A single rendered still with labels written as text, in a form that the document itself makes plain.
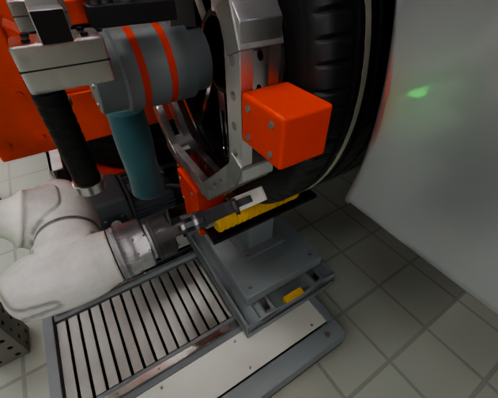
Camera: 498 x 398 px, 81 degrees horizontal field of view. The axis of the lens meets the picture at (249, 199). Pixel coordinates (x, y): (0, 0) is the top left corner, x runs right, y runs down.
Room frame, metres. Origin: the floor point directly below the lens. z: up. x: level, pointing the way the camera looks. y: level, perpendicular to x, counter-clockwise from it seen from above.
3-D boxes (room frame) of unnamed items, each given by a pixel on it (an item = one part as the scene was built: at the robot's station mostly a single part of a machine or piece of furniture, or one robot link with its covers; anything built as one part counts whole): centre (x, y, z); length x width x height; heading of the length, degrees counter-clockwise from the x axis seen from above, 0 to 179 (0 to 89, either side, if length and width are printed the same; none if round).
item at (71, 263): (0.27, 0.29, 0.64); 0.16 x 0.13 x 0.11; 122
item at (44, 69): (0.36, 0.21, 0.93); 0.09 x 0.05 x 0.05; 122
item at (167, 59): (0.57, 0.19, 0.85); 0.21 x 0.14 x 0.14; 122
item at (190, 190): (0.63, 0.10, 0.48); 0.16 x 0.12 x 0.17; 122
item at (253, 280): (0.70, -0.02, 0.32); 0.40 x 0.30 x 0.28; 32
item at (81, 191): (0.34, 0.24, 0.83); 0.04 x 0.04 x 0.16
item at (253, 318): (0.70, -0.02, 0.13); 0.50 x 0.36 x 0.10; 32
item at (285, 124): (0.35, -0.04, 0.85); 0.09 x 0.08 x 0.07; 32
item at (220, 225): (0.56, -0.02, 0.51); 0.29 x 0.06 x 0.06; 122
